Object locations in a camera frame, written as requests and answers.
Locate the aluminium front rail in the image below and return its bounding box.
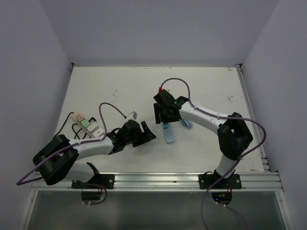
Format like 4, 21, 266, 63
30, 172, 283, 192

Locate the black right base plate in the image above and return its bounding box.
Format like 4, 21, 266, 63
198, 171, 242, 189

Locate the aluminium rail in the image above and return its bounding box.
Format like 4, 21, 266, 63
235, 64, 271, 172
30, 172, 283, 192

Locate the aluminium right side rail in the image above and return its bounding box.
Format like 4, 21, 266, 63
235, 64, 271, 172

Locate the beige power strip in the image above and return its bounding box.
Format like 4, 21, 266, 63
72, 112, 105, 138

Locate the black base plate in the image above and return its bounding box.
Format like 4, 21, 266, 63
71, 174, 115, 189
198, 171, 242, 189

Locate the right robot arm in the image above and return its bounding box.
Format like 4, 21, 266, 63
153, 90, 253, 188

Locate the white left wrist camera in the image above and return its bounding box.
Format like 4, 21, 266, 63
125, 111, 138, 121

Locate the green plug on beige strip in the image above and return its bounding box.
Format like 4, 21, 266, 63
81, 119, 91, 128

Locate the white charger on beige strip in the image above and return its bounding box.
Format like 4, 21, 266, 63
92, 127, 105, 138

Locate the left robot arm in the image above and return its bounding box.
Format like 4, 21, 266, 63
33, 120, 156, 188

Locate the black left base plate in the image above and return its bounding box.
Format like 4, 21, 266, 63
71, 174, 115, 189

